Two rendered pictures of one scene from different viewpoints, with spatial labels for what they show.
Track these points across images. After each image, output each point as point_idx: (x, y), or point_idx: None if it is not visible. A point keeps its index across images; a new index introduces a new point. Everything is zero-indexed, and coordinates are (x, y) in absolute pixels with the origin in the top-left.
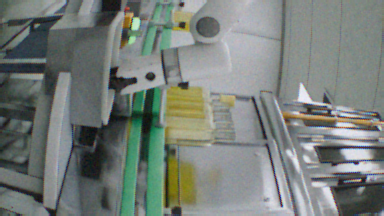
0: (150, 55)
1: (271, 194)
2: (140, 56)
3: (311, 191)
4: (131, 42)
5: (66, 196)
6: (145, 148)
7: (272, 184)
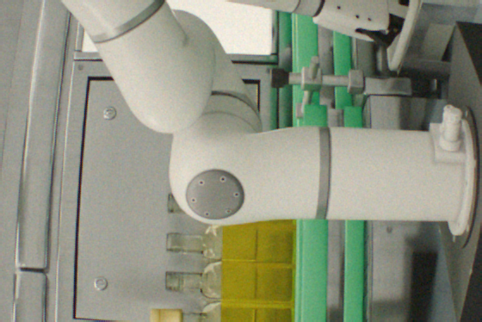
0: (342, 1)
1: (98, 129)
2: (358, 10)
3: (9, 153)
4: (395, 304)
5: None
6: (323, 42)
7: (89, 163)
